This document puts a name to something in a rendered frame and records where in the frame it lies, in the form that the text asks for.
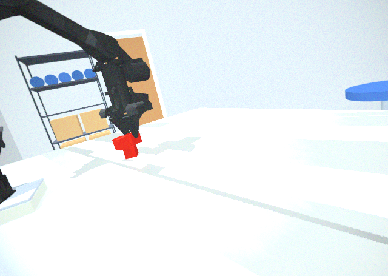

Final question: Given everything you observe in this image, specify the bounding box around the red cube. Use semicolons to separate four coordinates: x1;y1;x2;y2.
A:
125;132;142;146
112;135;131;151
123;145;138;159

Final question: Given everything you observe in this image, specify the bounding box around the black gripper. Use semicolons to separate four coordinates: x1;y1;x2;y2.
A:
99;84;153;138

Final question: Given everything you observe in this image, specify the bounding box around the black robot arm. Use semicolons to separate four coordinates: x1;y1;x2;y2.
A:
0;0;150;204

